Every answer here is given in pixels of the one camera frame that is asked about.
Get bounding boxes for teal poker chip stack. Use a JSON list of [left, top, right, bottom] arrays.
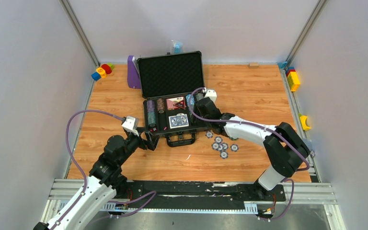
[[147, 111, 157, 127]]

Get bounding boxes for red triangular card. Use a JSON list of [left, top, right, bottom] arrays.
[[173, 100, 186, 110]]

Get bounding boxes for blue playing card deck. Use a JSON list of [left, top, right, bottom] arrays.
[[168, 114, 189, 129]]

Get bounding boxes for red playing card deck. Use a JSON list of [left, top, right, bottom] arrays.
[[166, 97, 185, 110]]

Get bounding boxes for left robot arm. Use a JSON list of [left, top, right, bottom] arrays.
[[34, 131, 160, 230]]

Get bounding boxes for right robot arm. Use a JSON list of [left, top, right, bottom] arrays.
[[195, 98, 310, 200]]

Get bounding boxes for black poker set case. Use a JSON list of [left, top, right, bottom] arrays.
[[137, 51, 207, 147]]

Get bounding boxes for dark green poker chip stack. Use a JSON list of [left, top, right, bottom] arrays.
[[195, 93, 204, 102]]

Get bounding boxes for light blue poker chip stack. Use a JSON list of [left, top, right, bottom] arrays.
[[185, 94, 195, 108]]

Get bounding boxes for purple poker chip stack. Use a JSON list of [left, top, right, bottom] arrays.
[[147, 100, 156, 113]]

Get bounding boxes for brown poker chip stack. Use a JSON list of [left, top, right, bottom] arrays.
[[156, 98, 165, 114]]

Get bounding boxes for loose chip front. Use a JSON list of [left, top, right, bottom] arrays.
[[220, 151, 229, 159]]

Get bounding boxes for small wooden block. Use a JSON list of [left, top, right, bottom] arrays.
[[248, 62, 259, 69]]

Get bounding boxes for purple stand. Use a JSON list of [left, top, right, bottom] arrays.
[[127, 55, 141, 89]]

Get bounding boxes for light blue bottle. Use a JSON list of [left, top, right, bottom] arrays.
[[172, 40, 184, 54]]

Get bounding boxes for coloured toy cylinders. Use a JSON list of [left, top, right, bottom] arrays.
[[91, 63, 115, 81]]

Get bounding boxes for yellow red toy brick block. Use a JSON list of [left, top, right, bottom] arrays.
[[286, 67, 301, 92]]

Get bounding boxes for yellow curved toy piece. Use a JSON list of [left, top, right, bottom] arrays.
[[299, 114, 311, 131]]

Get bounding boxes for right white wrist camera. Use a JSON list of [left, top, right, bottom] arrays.
[[203, 89, 218, 103]]

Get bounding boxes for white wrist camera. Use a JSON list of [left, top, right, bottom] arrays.
[[203, 89, 218, 103], [122, 116, 139, 136]]

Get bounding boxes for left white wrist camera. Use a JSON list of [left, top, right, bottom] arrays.
[[122, 116, 139, 136]]

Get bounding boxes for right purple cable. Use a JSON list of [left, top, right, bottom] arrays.
[[187, 87, 311, 222]]

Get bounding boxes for purple cable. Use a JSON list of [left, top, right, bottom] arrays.
[[187, 87, 311, 222], [50, 109, 157, 230]]

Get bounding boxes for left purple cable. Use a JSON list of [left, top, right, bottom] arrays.
[[50, 109, 157, 230]]

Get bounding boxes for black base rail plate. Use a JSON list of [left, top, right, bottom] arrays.
[[116, 180, 286, 202]]

